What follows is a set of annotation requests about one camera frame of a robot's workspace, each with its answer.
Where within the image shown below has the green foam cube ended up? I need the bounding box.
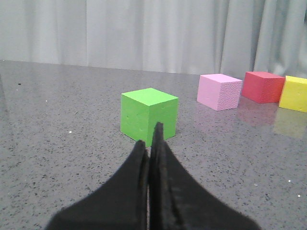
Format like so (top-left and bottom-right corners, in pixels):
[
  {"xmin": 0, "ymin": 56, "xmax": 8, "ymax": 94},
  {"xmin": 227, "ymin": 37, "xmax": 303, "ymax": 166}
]
[{"xmin": 120, "ymin": 88, "xmax": 179, "ymax": 147}]

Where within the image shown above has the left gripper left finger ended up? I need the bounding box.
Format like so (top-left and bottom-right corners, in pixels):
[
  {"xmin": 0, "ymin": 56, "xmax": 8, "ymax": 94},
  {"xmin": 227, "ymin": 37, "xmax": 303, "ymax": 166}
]
[{"xmin": 46, "ymin": 140, "xmax": 149, "ymax": 230}]

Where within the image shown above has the red foam cube centre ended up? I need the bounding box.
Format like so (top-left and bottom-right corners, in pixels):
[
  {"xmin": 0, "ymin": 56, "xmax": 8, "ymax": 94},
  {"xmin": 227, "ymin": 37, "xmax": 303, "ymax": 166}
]
[{"xmin": 241, "ymin": 71, "xmax": 285, "ymax": 104}]

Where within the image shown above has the grey pleated curtain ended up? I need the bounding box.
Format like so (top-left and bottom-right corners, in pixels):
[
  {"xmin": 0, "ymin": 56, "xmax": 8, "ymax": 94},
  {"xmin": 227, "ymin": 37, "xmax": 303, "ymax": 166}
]
[{"xmin": 0, "ymin": 0, "xmax": 307, "ymax": 78}]

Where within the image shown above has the yellow foam cube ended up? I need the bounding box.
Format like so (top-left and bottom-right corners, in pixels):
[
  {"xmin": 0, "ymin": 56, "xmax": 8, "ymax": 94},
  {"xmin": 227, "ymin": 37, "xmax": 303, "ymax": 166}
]
[{"xmin": 279, "ymin": 76, "xmax": 307, "ymax": 113}]

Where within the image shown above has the pink foam cube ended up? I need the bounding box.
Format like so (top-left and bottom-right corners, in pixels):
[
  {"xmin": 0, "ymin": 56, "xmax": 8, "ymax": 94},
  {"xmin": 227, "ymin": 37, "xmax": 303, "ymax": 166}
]
[{"xmin": 197, "ymin": 74, "xmax": 243, "ymax": 111}]

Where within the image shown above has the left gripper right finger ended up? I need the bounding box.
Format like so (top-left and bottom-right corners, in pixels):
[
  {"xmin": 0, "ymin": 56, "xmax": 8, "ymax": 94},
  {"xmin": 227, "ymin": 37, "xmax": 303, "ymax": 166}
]
[{"xmin": 149, "ymin": 122, "xmax": 260, "ymax": 230}]

